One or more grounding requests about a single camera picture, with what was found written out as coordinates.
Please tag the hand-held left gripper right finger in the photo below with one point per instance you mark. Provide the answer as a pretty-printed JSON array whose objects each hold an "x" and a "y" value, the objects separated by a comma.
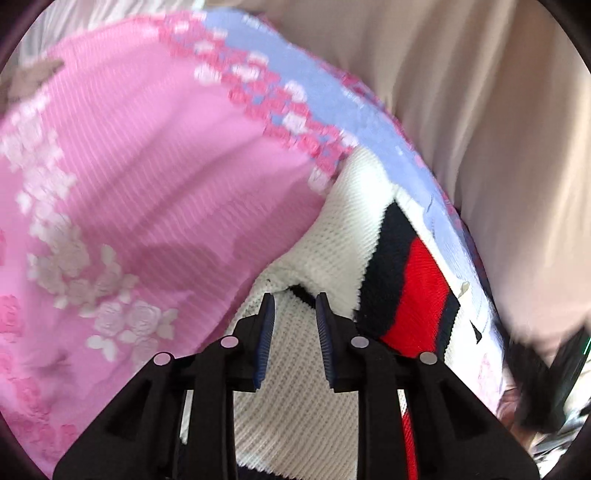
[{"x": 327, "y": 339}]

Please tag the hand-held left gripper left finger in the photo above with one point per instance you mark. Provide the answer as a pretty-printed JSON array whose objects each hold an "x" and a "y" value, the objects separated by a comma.
[{"x": 264, "y": 339}]

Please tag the white knit sweater with stripes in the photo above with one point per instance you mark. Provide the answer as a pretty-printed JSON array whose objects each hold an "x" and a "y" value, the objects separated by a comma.
[{"x": 323, "y": 258}]

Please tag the pink floral blanket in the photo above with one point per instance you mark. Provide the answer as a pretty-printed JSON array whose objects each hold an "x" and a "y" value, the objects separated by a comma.
[{"x": 138, "y": 194}]

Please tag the beige fabric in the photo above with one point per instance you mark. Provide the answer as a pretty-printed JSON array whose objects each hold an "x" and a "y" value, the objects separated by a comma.
[{"x": 485, "y": 115}]

